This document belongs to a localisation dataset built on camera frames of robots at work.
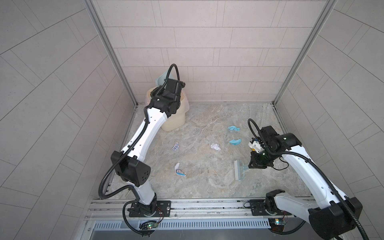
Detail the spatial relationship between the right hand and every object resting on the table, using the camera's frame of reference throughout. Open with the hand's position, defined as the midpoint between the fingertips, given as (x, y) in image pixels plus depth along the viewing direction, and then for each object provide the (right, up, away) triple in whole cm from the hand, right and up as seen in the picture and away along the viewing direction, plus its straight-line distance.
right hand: (248, 165), depth 71 cm
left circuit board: (-46, -24, -6) cm, 53 cm away
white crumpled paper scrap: (-14, +5, +20) cm, 25 cm away
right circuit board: (+12, -26, -3) cm, 29 cm away
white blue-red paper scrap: (-36, -7, +11) cm, 38 cm away
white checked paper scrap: (-38, +4, +20) cm, 43 cm away
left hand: (-46, +37, +2) cm, 59 cm away
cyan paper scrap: (0, +16, +30) cm, 34 cm away
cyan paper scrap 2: (-1, +7, +23) cm, 24 cm away
